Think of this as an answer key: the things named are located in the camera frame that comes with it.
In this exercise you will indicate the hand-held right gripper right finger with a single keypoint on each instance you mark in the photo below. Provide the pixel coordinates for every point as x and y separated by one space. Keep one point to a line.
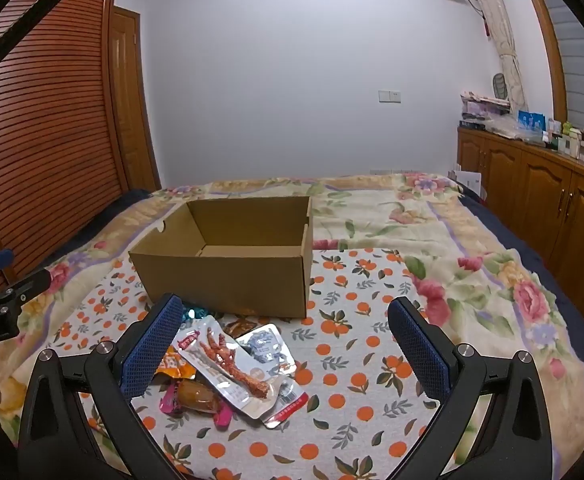
418 350

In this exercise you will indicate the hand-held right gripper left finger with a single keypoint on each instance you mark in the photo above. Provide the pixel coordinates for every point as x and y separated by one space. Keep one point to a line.
155 347

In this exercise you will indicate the brown cardboard box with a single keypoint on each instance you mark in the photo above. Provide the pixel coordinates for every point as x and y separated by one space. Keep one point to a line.
221 280

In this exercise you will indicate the orange snack packet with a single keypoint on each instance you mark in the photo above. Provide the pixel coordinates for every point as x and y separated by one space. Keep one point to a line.
174 362

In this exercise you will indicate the teal foil packet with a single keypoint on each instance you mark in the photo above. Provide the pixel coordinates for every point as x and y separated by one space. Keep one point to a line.
192 312

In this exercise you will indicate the pink packet brown snack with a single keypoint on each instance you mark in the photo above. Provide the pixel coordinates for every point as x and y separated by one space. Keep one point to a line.
196 397

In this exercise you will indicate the clear chicken foot packet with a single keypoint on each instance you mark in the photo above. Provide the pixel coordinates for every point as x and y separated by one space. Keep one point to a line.
221 360

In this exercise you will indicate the orange fruit print cloth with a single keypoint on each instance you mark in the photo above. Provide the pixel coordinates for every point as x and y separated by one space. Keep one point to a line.
352 320

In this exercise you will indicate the copper brown snack packet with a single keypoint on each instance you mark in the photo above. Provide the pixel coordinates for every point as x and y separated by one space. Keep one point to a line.
237 327

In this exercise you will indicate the floral blanket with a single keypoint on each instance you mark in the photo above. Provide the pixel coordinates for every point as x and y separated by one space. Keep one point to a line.
422 240

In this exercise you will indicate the small white blue packet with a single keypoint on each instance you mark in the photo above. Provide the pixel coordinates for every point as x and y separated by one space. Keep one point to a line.
267 345

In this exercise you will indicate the silver packet red strip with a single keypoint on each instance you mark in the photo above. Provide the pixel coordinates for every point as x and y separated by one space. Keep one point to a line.
292 400

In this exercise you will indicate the louvred wooden wardrobe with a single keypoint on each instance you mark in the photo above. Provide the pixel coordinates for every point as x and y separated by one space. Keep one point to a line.
46 135

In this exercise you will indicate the white papers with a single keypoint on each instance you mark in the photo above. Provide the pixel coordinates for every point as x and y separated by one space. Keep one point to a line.
467 180

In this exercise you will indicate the wooden cabinet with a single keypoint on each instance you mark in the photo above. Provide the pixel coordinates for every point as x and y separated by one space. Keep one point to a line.
532 185

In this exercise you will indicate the wooden door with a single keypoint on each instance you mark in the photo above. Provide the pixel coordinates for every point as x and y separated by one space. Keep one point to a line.
131 110

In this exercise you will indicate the stack of boxes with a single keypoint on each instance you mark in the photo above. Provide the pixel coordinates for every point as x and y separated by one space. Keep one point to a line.
482 112

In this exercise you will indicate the blue picture box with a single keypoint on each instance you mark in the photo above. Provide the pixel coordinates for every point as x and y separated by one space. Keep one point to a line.
531 121

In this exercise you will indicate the group of small bottles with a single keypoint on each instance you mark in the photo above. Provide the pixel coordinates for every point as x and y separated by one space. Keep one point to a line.
567 141

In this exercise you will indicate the grey window blinds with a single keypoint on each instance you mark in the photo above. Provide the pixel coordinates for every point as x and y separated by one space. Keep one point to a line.
582 70

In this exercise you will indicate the cream patterned curtain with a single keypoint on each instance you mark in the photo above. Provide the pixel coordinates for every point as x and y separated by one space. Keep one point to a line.
502 35

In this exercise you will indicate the white wall socket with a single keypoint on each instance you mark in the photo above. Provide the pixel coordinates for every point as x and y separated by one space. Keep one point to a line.
389 96

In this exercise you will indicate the wooden window frame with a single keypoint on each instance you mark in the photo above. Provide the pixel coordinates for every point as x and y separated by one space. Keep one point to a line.
547 45

